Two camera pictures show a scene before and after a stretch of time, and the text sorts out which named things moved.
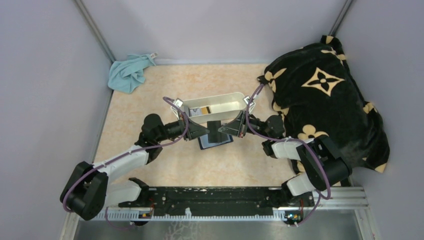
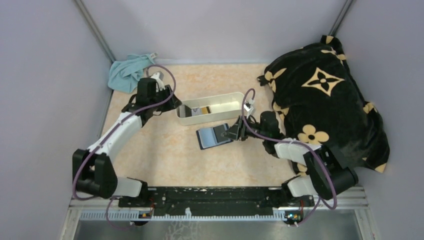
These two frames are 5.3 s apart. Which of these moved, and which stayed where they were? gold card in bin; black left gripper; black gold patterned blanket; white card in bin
Moved: black left gripper
Stayed: black gold patterned blanket; gold card in bin; white card in bin
